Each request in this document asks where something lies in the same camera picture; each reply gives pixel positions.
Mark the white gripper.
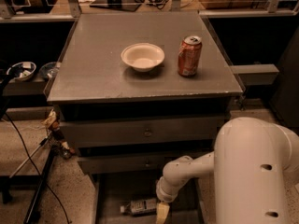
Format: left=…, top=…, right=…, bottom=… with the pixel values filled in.
left=156, top=176, right=184, bottom=224

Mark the clear plastic bottle white label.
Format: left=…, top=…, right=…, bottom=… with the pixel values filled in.
left=120, top=198, right=157, bottom=216

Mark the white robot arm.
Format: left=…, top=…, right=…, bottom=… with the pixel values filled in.
left=156, top=117, right=299, bottom=224

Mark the grey open bottom drawer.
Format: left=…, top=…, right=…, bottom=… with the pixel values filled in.
left=93, top=170, right=207, bottom=224

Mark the grey top drawer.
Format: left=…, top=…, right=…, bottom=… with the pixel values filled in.
left=60, top=114, right=227, bottom=148

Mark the grey middle drawer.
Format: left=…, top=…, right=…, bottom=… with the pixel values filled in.
left=77, top=147, right=216, bottom=175

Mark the grey drawer cabinet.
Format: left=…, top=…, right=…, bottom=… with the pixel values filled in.
left=43, top=10, right=245, bottom=224

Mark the small clutter pile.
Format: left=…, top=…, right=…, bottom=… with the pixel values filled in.
left=43, top=109, right=76, bottom=159

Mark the white paper bowl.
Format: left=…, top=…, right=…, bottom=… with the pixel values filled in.
left=121, top=43, right=164, bottom=72

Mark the orange soda can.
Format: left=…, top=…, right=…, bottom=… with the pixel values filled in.
left=178, top=35, right=203, bottom=77

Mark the dark glass bowl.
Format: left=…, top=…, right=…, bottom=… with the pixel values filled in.
left=38, top=62, right=60, bottom=80

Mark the white bowl with items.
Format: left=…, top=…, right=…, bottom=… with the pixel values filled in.
left=7, top=62, right=36, bottom=81

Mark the black tripod stand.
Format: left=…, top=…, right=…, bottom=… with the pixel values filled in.
left=0, top=71, right=54, bottom=224

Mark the black monitor stand base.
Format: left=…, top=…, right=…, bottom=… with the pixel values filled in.
left=90, top=0, right=141, bottom=12

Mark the black floor cable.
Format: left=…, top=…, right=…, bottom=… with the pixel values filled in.
left=4, top=112, right=73, bottom=224

